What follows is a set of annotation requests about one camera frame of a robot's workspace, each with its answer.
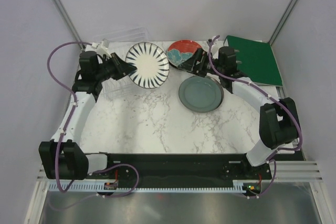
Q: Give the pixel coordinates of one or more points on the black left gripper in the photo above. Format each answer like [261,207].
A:
[122,68]

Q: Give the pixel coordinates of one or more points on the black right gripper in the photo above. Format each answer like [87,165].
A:
[190,64]

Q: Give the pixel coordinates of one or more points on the red and teal floral plate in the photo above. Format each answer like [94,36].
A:
[180,51]

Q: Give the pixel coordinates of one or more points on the dark patterned rim plate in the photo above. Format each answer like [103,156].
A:
[184,66]

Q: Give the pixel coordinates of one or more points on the white blue striped plate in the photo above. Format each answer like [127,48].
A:
[152,65]

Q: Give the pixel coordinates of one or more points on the teal green plate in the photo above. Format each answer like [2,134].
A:
[197,94]

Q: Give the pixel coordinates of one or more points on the brown rimmed cream plate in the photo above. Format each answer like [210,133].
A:
[219,91]

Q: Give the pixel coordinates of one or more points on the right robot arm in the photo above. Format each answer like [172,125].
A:
[278,119]

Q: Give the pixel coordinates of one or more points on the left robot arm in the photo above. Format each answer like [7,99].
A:
[61,157]

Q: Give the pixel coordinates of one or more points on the white wire dish rack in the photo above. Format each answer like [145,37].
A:
[120,41]

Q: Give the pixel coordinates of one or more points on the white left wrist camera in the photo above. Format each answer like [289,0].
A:
[101,47]

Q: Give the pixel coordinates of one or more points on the green ring binder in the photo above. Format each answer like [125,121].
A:
[256,60]

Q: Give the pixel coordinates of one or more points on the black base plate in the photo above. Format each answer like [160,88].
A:
[113,159]

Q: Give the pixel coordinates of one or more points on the white cable duct left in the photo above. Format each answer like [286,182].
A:
[87,185]

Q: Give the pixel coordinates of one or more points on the white cable duct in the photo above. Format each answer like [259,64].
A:
[87,185]
[252,187]

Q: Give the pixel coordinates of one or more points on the white cable duct right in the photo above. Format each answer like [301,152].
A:
[252,187]

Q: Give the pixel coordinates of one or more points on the aluminium frame rail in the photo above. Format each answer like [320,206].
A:
[156,169]

